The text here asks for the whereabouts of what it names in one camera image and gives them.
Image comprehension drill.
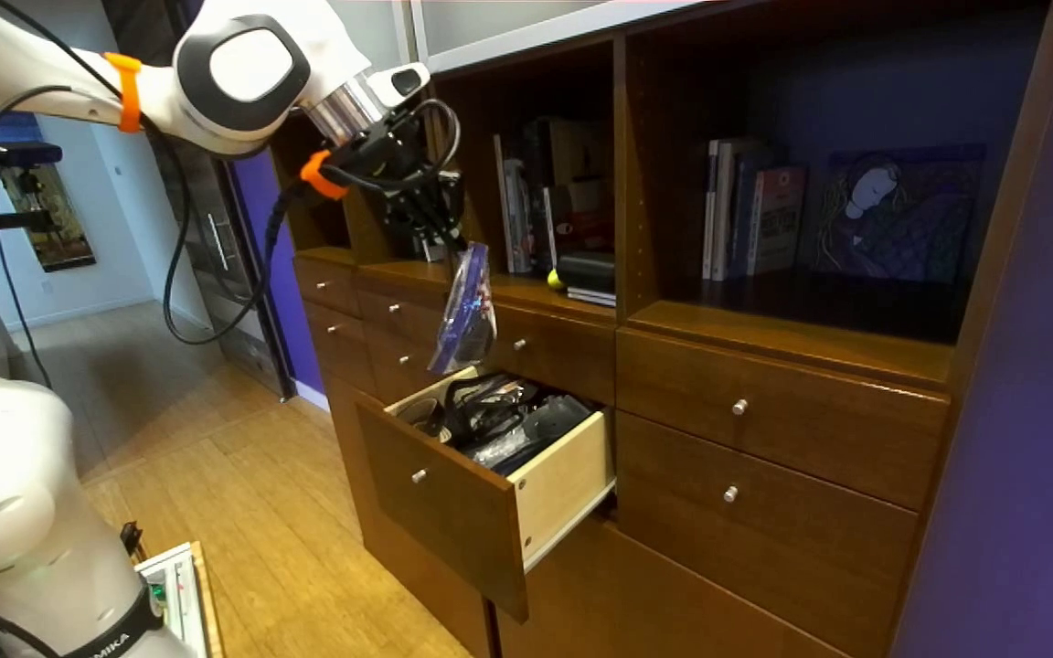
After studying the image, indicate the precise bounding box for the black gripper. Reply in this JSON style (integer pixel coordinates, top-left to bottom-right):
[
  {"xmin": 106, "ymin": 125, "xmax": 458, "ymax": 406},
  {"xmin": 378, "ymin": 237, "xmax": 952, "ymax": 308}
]
[{"xmin": 347, "ymin": 116, "xmax": 475, "ymax": 266}]

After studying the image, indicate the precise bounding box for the clear ziploc bag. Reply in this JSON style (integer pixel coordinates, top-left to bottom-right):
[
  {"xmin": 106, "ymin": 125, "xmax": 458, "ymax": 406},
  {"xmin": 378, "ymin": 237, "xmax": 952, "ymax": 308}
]
[{"xmin": 429, "ymin": 241, "xmax": 501, "ymax": 382}]

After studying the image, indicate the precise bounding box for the dark clothing in drawer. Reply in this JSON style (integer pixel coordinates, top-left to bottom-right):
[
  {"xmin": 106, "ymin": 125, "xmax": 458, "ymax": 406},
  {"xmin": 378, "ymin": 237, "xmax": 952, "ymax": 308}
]
[{"xmin": 417, "ymin": 370, "xmax": 599, "ymax": 478}]

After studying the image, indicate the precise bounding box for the open wooden drawer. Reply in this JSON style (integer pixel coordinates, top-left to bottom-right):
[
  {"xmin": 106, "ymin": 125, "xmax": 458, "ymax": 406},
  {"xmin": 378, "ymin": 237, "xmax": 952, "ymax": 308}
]
[{"xmin": 347, "ymin": 364, "xmax": 617, "ymax": 627}]

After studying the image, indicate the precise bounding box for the dark wooden shelf cabinet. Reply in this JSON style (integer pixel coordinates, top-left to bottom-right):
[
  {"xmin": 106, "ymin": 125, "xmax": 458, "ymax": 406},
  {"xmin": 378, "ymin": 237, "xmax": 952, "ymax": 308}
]
[{"xmin": 267, "ymin": 0, "xmax": 1053, "ymax": 658}]

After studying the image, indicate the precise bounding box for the grey upright book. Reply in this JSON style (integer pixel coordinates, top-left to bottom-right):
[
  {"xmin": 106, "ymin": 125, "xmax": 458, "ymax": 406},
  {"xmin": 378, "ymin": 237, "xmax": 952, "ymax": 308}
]
[{"xmin": 491, "ymin": 128, "xmax": 532, "ymax": 278}]

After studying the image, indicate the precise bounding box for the thin white book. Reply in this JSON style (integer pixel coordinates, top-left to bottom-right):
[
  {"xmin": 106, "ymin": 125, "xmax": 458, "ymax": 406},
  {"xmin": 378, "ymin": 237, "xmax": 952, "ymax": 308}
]
[{"xmin": 539, "ymin": 185, "xmax": 559, "ymax": 278}]

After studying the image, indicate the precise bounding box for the dark upright book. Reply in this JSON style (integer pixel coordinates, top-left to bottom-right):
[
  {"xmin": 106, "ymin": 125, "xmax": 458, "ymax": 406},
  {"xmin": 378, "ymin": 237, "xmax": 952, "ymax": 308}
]
[{"xmin": 521, "ymin": 116, "xmax": 557, "ymax": 278}]

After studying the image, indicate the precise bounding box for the black flat box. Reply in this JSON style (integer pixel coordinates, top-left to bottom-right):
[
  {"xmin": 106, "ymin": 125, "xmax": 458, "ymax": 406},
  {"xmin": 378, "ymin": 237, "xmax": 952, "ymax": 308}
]
[{"xmin": 557, "ymin": 249, "xmax": 617, "ymax": 298}]

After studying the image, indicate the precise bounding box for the white flat book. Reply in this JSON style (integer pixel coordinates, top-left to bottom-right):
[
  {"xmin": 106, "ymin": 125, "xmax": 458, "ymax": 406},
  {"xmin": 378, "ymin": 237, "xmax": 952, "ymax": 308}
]
[{"xmin": 564, "ymin": 287, "xmax": 620, "ymax": 312}]

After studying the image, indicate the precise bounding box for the frosted glass cabinet door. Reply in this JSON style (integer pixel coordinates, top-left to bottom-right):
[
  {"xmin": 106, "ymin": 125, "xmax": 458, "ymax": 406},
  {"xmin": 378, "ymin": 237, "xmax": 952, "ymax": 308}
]
[
  {"xmin": 328, "ymin": 0, "xmax": 425, "ymax": 76},
  {"xmin": 413, "ymin": 0, "xmax": 707, "ymax": 81}
]

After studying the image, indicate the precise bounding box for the white upright book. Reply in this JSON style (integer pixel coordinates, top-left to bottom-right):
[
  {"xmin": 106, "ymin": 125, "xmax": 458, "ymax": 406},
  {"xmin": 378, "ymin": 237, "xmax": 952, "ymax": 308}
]
[{"xmin": 697, "ymin": 137, "xmax": 740, "ymax": 287}]

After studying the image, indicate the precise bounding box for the dark blue book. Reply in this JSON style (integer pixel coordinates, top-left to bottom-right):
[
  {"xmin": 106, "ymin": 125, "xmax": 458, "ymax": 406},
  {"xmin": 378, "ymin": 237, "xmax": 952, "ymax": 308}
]
[{"xmin": 727, "ymin": 143, "xmax": 762, "ymax": 287}]

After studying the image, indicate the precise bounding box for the grey book red spine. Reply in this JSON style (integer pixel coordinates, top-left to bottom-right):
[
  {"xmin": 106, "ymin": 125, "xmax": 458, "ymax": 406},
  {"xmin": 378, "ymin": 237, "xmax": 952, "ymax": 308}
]
[{"xmin": 747, "ymin": 160, "xmax": 809, "ymax": 283}]

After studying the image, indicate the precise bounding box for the white board green print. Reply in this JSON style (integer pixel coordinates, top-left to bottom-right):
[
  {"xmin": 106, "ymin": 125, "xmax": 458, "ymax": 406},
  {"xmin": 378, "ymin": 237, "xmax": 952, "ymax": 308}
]
[{"xmin": 131, "ymin": 540, "xmax": 227, "ymax": 658}]

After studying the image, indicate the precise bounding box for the dark framed picture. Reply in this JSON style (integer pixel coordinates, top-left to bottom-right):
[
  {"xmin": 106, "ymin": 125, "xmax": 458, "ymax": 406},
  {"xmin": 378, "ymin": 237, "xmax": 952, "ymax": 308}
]
[{"xmin": 797, "ymin": 143, "xmax": 989, "ymax": 293}]

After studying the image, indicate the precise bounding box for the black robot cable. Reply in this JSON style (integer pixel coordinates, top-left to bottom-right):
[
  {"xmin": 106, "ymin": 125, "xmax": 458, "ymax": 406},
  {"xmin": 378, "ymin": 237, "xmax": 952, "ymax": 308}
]
[{"xmin": 0, "ymin": 0, "xmax": 318, "ymax": 351}]

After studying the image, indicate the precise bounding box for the orange arm strap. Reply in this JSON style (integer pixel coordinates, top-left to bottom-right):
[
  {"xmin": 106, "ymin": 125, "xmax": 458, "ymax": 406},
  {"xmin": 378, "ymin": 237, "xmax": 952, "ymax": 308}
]
[{"xmin": 102, "ymin": 53, "xmax": 145, "ymax": 137}]

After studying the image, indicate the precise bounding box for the framed wall picture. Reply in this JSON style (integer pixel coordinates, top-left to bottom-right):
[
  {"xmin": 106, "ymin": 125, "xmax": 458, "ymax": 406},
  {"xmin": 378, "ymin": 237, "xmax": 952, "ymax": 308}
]
[{"xmin": 0, "ymin": 160, "xmax": 100, "ymax": 275}]

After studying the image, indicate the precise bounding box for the black base strap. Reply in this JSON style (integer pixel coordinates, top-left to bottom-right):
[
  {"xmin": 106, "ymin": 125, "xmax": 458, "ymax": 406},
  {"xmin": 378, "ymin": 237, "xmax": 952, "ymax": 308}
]
[{"xmin": 53, "ymin": 585, "xmax": 168, "ymax": 658}]

